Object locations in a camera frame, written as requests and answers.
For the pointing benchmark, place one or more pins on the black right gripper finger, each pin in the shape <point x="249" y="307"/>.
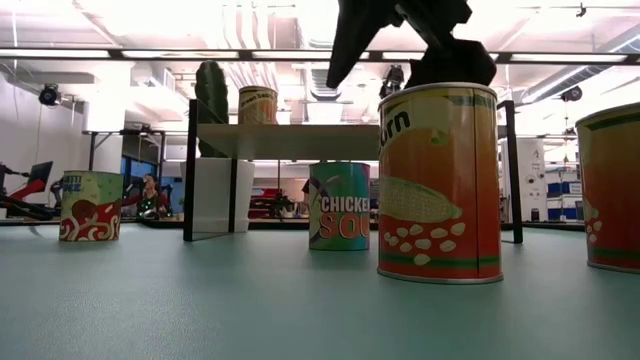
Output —
<point x="360" y="35"/>

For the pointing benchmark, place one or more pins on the green beans can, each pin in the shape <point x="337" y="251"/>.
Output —
<point x="257" y="107"/>

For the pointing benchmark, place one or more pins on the chicken soup can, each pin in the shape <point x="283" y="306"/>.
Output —
<point x="340" y="210"/>

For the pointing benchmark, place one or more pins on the spaghetti can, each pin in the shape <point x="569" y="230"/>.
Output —
<point x="90" y="210"/>

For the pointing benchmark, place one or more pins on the wooden shelf black metal legs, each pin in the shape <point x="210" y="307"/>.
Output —
<point x="290" y="142"/>

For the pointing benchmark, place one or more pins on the green cactus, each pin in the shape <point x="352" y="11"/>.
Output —
<point x="212" y="90"/>

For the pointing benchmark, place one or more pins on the rack with blue bins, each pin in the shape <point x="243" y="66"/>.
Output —
<point x="562" y="189"/>

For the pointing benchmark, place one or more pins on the white plant pot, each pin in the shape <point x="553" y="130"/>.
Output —
<point x="212" y="195"/>

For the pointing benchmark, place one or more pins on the person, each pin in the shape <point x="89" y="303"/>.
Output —
<point x="150" y="197"/>

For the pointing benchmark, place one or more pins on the green table mat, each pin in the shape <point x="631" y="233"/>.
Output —
<point x="320" y="310"/>

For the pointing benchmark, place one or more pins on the black metal stand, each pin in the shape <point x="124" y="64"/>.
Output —
<point x="92" y="150"/>

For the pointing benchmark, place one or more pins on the red and black machine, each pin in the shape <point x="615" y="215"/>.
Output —
<point x="40" y="172"/>

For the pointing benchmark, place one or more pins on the black overhead camera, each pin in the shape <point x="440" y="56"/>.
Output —
<point x="392" y="80"/>

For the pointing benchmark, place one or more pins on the black overhead frame bar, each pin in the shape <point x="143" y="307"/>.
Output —
<point x="245" y="55"/>

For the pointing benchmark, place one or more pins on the black ceiling camera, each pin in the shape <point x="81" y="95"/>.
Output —
<point x="572" y="94"/>
<point x="50" y="95"/>

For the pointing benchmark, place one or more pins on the black metal table frame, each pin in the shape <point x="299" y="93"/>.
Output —
<point x="280" y="225"/>

